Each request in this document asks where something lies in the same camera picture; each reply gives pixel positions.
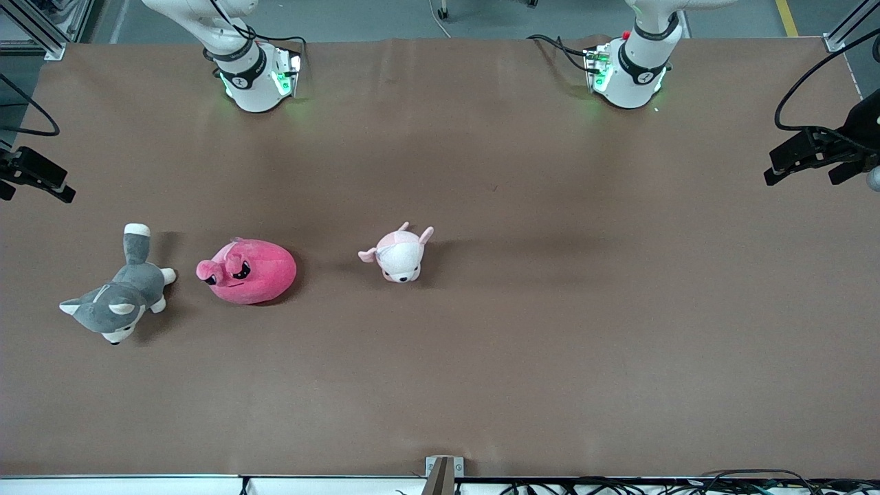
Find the round hot pink plush toy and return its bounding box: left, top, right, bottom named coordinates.
left=195, top=237, right=298, bottom=306

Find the grey white husky plush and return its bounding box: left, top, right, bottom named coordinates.
left=59, top=223, right=178, bottom=346

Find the pale pink plush puppy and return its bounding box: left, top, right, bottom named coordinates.
left=357, top=221, right=435, bottom=284

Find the brown paper table cover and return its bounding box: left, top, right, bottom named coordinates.
left=0, top=36, right=880, bottom=479

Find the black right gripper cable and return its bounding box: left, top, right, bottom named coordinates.
left=0, top=72, right=61, bottom=137

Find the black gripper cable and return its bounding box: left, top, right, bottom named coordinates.
left=0, top=72, right=61, bottom=137
left=774, top=31, right=880, bottom=155

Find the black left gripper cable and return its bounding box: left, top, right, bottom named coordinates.
left=774, top=31, right=880, bottom=155

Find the aluminium frame post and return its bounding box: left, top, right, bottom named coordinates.
left=823, top=0, right=880, bottom=53
left=0, top=0, right=94, bottom=61

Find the black left arm base cable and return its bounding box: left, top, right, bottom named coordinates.
left=527, top=34, right=593, bottom=74

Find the black arm base cable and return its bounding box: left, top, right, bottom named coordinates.
left=237, top=26, right=308, bottom=49
left=527, top=34, right=593, bottom=74

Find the black right arm base cable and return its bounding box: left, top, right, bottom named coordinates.
left=237, top=26, right=308, bottom=49

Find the white table edge rail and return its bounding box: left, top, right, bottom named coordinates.
left=0, top=474, right=880, bottom=495

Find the black cable tangle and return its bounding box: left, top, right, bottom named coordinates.
left=495, top=469, right=880, bottom=495

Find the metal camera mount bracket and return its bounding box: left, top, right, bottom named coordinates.
left=421, top=456, right=465, bottom=495

